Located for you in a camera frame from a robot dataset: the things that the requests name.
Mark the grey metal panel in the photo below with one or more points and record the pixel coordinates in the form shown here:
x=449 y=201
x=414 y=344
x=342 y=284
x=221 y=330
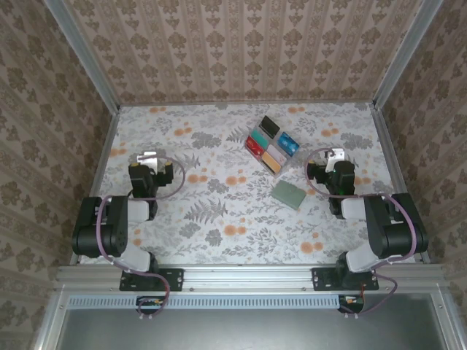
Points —
x=233 y=328

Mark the aluminium frame post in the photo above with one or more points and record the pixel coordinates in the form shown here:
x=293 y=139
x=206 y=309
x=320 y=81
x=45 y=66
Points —
x=405 y=54
x=84 y=58

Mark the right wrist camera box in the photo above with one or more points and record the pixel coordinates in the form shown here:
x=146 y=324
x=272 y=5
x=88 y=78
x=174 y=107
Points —
x=337 y=153

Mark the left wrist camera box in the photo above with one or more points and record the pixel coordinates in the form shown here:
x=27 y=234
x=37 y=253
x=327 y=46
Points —
x=146 y=158

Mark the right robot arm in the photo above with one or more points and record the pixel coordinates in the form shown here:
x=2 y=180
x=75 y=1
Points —
x=394 y=233

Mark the clear acrylic card organizer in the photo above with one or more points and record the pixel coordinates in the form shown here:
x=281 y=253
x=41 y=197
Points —
x=271 y=146

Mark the teal card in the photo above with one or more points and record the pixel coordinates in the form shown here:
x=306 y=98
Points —
x=261 y=138

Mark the small controller board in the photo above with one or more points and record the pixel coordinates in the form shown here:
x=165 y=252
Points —
x=352 y=301
x=149 y=302

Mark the green card holder wallet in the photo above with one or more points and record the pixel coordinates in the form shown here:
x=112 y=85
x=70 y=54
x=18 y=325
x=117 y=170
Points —
x=289 y=194

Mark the white card with pink print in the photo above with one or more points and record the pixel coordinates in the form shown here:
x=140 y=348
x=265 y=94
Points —
x=279 y=156

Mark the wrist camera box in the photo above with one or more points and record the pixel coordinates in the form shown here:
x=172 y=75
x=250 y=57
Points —
x=146 y=158
x=337 y=153

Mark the floral table cover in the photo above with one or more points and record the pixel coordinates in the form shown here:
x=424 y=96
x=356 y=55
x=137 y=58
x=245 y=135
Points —
x=219 y=233

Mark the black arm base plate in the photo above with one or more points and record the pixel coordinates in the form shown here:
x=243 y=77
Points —
x=171 y=280
x=323 y=280

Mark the red card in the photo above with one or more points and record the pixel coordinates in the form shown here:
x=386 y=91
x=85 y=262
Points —
x=254 y=146

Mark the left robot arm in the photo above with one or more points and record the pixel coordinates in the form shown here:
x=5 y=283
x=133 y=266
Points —
x=98 y=226

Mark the aluminium frame rail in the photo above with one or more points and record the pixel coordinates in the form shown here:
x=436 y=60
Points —
x=248 y=279

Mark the aluminium side rail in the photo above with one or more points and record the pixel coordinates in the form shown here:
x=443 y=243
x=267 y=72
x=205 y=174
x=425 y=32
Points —
x=100 y=175
x=386 y=153

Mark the blue VIP card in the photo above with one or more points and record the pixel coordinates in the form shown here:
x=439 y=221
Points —
x=288 y=144

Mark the orange card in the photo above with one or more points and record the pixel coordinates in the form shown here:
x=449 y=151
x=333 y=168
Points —
x=271 y=163

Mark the black card stack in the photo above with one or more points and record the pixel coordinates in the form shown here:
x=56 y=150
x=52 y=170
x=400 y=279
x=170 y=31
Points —
x=270 y=125

